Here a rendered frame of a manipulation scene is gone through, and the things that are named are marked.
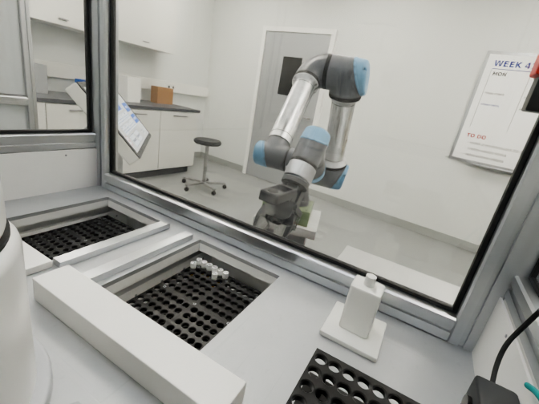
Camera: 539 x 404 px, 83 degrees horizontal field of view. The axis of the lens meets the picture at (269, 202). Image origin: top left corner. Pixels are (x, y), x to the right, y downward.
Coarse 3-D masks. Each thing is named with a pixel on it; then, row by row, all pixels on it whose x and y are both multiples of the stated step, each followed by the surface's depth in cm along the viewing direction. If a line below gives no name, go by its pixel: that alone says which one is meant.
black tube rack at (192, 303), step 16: (192, 272) 62; (208, 272) 63; (160, 288) 56; (176, 288) 57; (192, 288) 58; (208, 288) 58; (224, 288) 59; (144, 304) 51; (160, 304) 52; (176, 304) 52; (192, 304) 53; (208, 304) 54; (224, 304) 55; (240, 304) 55; (160, 320) 49; (176, 320) 49; (192, 320) 54; (208, 320) 50; (224, 320) 51; (192, 336) 46; (208, 336) 47
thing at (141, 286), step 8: (192, 256) 69; (200, 256) 71; (208, 256) 74; (176, 264) 65; (184, 264) 66; (160, 272) 61; (168, 272) 63; (176, 272) 65; (184, 272) 67; (144, 280) 58; (152, 280) 59; (160, 280) 61; (128, 288) 55; (136, 288) 56; (144, 288) 58; (120, 296) 53; (128, 296) 55; (128, 304) 55
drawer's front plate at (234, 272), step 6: (216, 258) 75; (216, 264) 75; (222, 264) 74; (228, 270) 74; (234, 270) 73; (240, 270) 72; (234, 276) 73; (240, 276) 72; (246, 276) 71; (252, 276) 70; (246, 282) 72; (252, 282) 71; (258, 282) 70; (264, 282) 69; (258, 288) 70; (264, 288) 69
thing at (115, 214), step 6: (108, 210) 83; (114, 210) 84; (84, 216) 78; (90, 216) 78; (96, 216) 80; (114, 216) 84; (120, 216) 86; (126, 216) 88; (60, 222) 73; (66, 222) 73; (72, 222) 74; (78, 222) 76; (126, 222) 89; (36, 228) 68; (42, 228) 69; (48, 228) 70; (54, 228) 71; (24, 234) 66; (30, 234) 67
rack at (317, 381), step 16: (320, 352) 30; (320, 368) 29; (352, 368) 29; (304, 384) 27; (320, 384) 27; (336, 384) 27; (352, 384) 27; (368, 384) 28; (384, 384) 28; (288, 400) 25; (304, 400) 25; (320, 400) 29; (336, 400) 26; (352, 400) 26; (368, 400) 26; (384, 400) 26; (400, 400) 27
